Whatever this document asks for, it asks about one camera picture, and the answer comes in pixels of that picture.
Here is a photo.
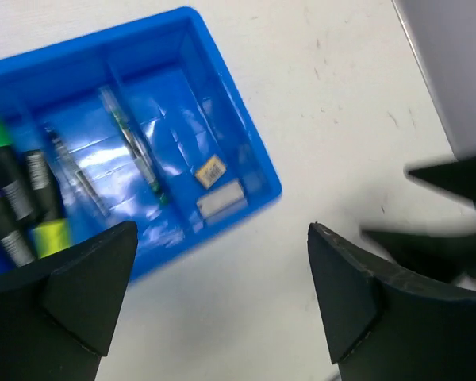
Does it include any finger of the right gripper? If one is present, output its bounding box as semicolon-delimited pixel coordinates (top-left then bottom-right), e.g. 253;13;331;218
361;227;476;283
406;155;476;203

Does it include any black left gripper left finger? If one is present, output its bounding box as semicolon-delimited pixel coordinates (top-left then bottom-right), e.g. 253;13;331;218
0;221;138;380

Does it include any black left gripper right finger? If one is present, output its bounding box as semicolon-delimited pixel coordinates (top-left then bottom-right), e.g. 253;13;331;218
307;223;476;380

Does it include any purple highlighter black body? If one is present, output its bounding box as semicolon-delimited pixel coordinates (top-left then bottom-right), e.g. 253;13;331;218
0;191;36;267

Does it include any yellow highlighter black body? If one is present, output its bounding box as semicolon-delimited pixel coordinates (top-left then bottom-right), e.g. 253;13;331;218
23;149;75;260

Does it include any blue pen refill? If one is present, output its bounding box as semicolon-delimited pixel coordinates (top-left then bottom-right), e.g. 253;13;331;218
43;123;111;220

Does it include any green highlighter black body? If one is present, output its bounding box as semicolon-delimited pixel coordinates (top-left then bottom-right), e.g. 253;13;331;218
0;115;39;223

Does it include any white translucent eraser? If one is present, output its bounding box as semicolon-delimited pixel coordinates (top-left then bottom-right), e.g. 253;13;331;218
196;179;245;218

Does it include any beige eraser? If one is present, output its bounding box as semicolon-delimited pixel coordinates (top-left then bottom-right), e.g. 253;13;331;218
195;155;227;190

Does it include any blue plastic divided tray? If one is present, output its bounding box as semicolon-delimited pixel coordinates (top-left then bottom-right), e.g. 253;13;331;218
0;7;282;279

